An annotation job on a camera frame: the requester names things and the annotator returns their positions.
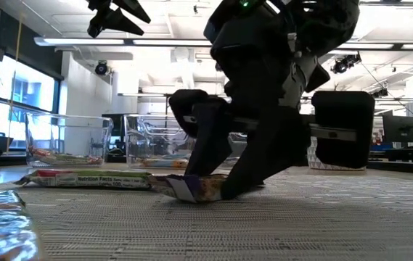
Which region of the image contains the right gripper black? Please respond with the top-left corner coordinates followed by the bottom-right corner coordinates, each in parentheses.
top-left (169, 0), bottom-right (376, 201)

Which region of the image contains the long linear ceiling light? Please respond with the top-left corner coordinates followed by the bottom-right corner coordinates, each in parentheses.
top-left (33, 36), bottom-right (413, 51)

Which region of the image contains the purple granola bar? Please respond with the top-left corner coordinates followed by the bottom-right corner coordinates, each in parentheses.
top-left (150, 173), bottom-right (231, 204)

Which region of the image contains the black ceiling dome camera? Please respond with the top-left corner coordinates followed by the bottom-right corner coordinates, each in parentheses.
top-left (94, 60), bottom-right (109, 76)

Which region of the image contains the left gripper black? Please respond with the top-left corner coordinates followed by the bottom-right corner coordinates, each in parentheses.
top-left (86, 0), bottom-right (152, 39)

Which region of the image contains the large office window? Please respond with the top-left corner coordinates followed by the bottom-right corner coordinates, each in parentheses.
top-left (0, 54), bottom-right (60, 153)

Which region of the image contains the black computer monitor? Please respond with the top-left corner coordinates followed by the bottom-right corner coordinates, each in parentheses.
top-left (382, 115), bottom-right (413, 144)

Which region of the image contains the dark background monitor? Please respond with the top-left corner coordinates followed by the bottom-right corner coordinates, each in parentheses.
top-left (102, 113), bottom-right (126, 144)

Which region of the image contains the green plant in patterned pot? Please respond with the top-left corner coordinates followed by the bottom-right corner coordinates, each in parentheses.
top-left (306, 136), bottom-right (367, 172)

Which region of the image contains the red green granola bar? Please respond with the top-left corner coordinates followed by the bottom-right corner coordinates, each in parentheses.
top-left (30, 146), bottom-right (83, 163)
top-left (14, 168), bottom-right (153, 190)

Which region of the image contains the grey woven placemat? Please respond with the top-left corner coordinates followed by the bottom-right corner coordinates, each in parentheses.
top-left (0, 172), bottom-right (413, 261)

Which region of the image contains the black track light cluster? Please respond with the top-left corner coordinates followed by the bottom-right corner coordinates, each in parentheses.
top-left (330, 53), bottom-right (362, 75)
top-left (368, 88), bottom-right (389, 99)

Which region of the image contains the dark office desk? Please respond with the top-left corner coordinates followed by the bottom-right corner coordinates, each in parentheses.
top-left (365, 143), bottom-right (413, 171)

